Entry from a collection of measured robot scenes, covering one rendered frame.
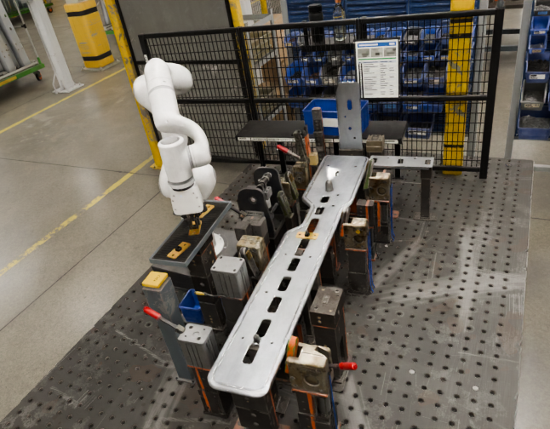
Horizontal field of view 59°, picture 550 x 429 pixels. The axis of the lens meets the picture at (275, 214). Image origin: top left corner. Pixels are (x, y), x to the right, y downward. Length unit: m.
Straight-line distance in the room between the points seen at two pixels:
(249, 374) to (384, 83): 1.68
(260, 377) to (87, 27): 8.31
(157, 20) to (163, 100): 2.70
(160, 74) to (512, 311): 1.52
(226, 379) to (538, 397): 1.67
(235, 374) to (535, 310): 2.03
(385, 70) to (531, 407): 1.72
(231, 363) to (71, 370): 0.83
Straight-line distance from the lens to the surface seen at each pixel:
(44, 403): 2.05
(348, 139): 2.43
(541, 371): 2.79
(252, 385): 1.40
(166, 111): 1.66
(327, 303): 1.53
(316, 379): 1.38
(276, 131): 2.68
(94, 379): 2.02
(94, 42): 9.33
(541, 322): 3.01
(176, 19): 4.23
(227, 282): 1.61
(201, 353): 1.49
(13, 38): 9.60
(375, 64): 2.57
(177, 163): 1.57
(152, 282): 1.56
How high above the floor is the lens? 2.09
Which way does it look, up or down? 33 degrees down
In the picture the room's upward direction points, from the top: 10 degrees counter-clockwise
